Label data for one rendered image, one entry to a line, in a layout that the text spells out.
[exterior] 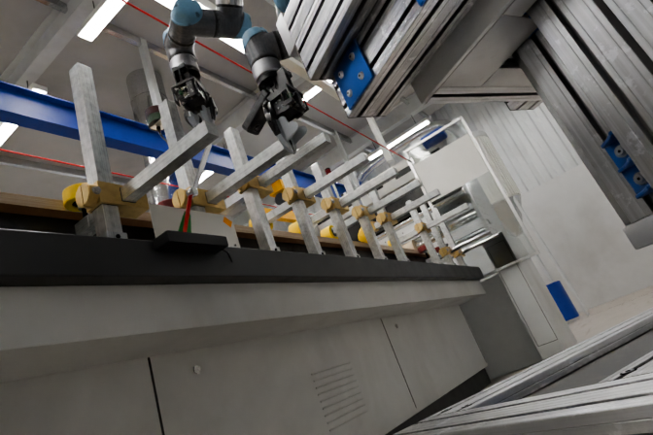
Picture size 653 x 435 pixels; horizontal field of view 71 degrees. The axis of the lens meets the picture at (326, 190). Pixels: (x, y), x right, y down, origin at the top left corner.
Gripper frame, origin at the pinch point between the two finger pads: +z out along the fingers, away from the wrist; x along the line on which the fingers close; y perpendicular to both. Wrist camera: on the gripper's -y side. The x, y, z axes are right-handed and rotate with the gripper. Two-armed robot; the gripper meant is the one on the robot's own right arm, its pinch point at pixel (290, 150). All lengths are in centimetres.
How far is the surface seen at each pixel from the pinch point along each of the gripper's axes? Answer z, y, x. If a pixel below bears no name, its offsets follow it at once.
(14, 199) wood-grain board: -6, -46, -38
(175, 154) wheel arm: 2.3, -9.6, -26.4
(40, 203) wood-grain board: -6, -46, -32
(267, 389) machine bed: 45, -49, 27
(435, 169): -66, -21, 247
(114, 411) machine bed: 40, -49, -20
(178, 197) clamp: -2.3, -29.5, -8.3
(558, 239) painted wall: -50, -6, 890
